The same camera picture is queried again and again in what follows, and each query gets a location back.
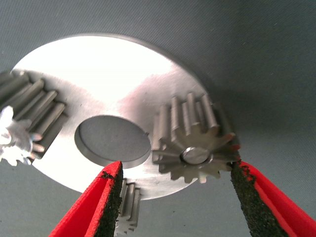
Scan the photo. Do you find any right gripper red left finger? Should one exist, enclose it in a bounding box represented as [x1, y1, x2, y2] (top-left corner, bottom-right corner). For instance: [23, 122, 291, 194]
[48, 160, 124, 237]

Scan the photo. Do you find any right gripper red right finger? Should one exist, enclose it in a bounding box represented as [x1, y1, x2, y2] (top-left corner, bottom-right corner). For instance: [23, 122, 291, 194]
[230, 160, 316, 237]

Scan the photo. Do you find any small steel gear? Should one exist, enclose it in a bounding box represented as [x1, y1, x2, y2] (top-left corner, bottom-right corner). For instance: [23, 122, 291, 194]
[115, 178, 142, 235]
[0, 71, 66, 166]
[151, 92, 241, 185]

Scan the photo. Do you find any round metal plate with hole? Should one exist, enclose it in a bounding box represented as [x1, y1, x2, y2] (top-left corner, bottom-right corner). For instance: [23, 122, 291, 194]
[11, 34, 213, 201]

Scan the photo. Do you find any dark grey table cloth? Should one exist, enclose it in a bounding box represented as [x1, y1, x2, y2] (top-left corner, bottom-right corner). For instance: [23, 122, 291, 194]
[0, 0, 316, 237]

